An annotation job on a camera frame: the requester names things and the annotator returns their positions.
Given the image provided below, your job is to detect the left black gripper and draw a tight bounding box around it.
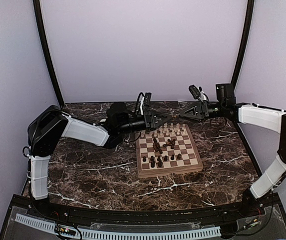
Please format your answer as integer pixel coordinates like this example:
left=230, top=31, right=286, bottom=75
left=118, top=110, right=172, bottom=135

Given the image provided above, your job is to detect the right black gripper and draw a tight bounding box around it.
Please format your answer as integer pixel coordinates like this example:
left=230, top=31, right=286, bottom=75
left=179, top=100, right=226, bottom=124

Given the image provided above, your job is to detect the dark tall piece front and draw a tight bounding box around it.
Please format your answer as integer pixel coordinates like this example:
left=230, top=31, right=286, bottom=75
left=150, top=156, right=155, bottom=168

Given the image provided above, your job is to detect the dark tall piece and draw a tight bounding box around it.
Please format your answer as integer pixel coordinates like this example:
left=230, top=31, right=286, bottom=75
left=157, top=155, right=163, bottom=168
left=150, top=156, right=155, bottom=168

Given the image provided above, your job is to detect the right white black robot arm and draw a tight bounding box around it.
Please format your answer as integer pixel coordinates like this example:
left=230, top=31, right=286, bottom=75
left=179, top=101, right=286, bottom=217

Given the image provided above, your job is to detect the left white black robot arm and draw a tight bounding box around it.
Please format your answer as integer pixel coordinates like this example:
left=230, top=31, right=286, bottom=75
left=22, top=102, right=171, bottom=218

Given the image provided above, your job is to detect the white pieces back row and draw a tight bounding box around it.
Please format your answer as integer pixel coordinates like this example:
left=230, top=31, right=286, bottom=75
left=152, top=123, right=188, bottom=138

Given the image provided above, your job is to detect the wooden chess board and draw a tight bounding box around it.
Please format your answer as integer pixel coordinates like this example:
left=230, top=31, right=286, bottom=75
left=135, top=125, right=203, bottom=178

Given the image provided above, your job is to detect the fallen dark piece pile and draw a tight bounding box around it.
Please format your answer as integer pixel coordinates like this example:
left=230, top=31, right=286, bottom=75
left=152, top=137, right=176, bottom=154

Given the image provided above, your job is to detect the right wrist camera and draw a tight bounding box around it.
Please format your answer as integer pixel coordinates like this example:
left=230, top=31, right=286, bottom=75
left=216, top=83, right=235, bottom=102

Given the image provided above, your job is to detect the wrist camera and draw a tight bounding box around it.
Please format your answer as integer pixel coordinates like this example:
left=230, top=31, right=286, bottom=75
left=106, top=102, right=129, bottom=127
left=216, top=83, right=235, bottom=102

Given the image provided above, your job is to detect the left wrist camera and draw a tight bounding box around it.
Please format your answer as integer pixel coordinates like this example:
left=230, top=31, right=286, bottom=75
left=106, top=102, right=129, bottom=127

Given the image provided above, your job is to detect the white slotted cable duct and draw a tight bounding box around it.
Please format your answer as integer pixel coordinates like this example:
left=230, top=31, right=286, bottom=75
left=14, top=213, right=221, bottom=240

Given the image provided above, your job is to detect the right black frame post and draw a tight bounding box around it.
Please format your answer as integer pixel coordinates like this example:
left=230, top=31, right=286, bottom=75
left=231, top=0, right=255, bottom=92

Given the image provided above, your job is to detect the black frame post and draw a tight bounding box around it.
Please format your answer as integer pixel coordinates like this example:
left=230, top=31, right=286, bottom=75
left=32, top=0, right=65, bottom=108
left=231, top=0, right=255, bottom=92

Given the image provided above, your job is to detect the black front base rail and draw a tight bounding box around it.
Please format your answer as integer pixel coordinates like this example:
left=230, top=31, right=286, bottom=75
left=1, top=193, right=286, bottom=240

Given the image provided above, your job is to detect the left black frame post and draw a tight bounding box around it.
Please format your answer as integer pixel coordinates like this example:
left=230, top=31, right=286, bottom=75
left=32, top=0, right=65, bottom=108

